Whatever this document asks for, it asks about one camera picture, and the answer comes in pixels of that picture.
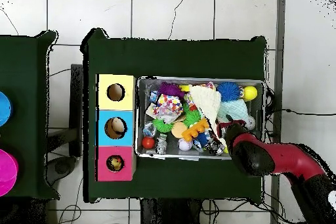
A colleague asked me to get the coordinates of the mint green cloth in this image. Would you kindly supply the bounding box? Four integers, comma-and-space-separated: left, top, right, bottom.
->
217, 99, 250, 125

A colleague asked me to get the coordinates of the cream waffle cloth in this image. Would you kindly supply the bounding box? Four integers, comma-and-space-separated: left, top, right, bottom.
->
188, 85, 227, 147

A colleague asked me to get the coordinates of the white cloth with coloured dots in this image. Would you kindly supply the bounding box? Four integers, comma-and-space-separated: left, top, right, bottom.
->
152, 93, 184, 124

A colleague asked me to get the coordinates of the silver mesh bin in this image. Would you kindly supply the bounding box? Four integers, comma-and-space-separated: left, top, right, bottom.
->
135, 76, 266, 161

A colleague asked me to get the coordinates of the wooden box with three holes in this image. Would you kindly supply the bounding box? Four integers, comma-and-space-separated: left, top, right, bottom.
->
95, 73, 137, 182

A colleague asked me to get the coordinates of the blue spiky ball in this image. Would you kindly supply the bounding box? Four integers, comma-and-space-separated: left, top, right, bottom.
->
217, 81, 242, 102

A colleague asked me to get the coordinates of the yellow ball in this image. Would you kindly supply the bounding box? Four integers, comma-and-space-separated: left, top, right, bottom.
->
242, 85, 259, 102

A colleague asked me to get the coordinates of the orange toy brick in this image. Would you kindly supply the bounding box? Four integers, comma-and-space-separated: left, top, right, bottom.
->
180, 118, 210, 142

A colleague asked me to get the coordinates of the green spiky ball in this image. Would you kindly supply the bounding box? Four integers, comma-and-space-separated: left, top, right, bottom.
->
182, 109, 201, 127
152, 118, 174, 133

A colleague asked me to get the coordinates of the purple spiky toy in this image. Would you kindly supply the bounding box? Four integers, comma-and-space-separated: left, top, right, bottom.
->
157, 81, 186, 99

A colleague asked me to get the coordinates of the silver toy robot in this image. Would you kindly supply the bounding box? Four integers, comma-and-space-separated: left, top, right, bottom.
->
154, 132, 169, 155

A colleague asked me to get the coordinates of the red rubber ball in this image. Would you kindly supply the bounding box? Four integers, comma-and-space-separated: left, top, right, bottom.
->
141, 136, 156, 150

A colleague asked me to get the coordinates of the dark green table cloth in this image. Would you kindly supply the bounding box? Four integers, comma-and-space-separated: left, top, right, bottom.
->
0, 30, 60, 200
81, 28, 268, 204

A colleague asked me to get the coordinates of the yellow toy duck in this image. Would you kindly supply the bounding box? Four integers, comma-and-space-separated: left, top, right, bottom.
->
108, 156, 123, 171

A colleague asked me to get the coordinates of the black stand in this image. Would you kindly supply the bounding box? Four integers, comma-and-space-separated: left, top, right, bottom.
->
47, 63, 84, 158

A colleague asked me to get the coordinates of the blue bowl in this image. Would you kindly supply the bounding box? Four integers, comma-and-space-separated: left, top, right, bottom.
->
0, 91, 13, 127

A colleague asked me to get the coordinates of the magenta bowl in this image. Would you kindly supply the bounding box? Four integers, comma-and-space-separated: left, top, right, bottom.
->
0, 148, 19, 197

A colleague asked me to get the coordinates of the black cable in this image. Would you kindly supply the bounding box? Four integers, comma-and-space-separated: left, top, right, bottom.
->
264, 108, 336, 117

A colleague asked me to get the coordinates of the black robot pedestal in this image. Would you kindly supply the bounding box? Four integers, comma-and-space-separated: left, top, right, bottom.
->
140, 198, 203, 224

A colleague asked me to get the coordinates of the grey metal rail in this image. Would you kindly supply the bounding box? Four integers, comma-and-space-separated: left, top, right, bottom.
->
270, 0, 287, 224

